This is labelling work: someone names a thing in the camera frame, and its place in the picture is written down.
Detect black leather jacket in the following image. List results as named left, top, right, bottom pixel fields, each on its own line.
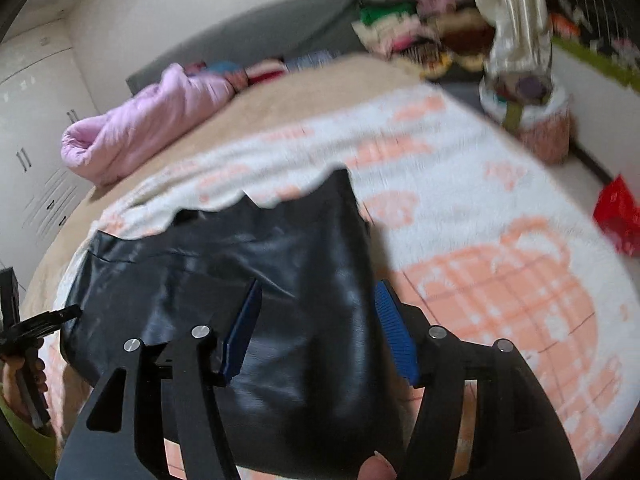
left=61, top=169, right=404, bottom=479

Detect colourful clothes at headboard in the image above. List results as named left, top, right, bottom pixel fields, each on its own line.
left=184, top=50, right=340, bottom=92

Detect pile of folded clothes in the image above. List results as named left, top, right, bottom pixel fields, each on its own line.
left=352, top=0, right=495, bottom=82

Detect person's left hand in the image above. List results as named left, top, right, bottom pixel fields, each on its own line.
left=1, top=354, right=48, bottom=426

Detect person's right hand thumb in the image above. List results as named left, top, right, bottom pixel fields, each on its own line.
left=357, top=451, right=397, bottom=480

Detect white pink patterned blanket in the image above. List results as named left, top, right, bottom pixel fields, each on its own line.
left=51, top=84, right=639, bottom=479

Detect pink quilted duvet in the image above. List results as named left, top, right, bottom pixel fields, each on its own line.
left=61, top=64, right=234, bottom=188

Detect red plastic bag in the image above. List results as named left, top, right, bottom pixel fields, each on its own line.
left=592, top=176, right=640, bottom=258

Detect white wardrobe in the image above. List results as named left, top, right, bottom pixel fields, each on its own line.
left=1, top=21, right=96, bottom=287

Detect floral laundry basket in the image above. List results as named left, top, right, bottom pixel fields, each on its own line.
left=478, top=74, right=572, bottom=165

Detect beige bed cover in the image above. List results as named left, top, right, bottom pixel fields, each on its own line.
left=21, top=54, right=420, bottom=318

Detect green shelf with clutter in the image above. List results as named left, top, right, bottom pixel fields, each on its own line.
left=546, top=0, right=639, bottom=91

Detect grey headboard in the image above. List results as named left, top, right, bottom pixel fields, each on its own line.
left=126, top=0, right=364, bottom=94

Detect cream satin curtain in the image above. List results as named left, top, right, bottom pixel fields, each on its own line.
left=475, top=0, right=552, bottom=77

